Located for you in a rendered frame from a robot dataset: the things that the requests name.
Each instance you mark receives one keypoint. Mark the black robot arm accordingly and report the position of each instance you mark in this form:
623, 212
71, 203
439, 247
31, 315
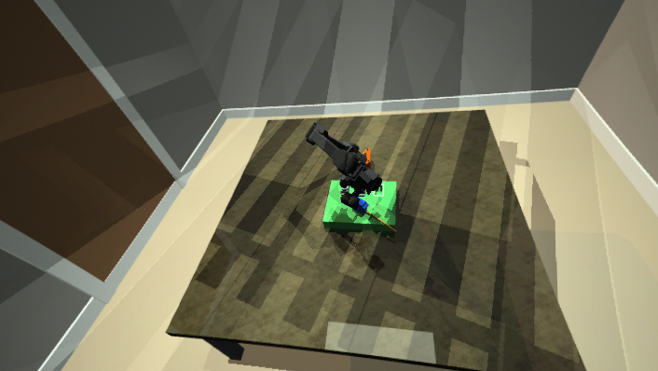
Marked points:
350, 161

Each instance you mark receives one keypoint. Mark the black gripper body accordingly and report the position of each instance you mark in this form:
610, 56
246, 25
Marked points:
351, 200

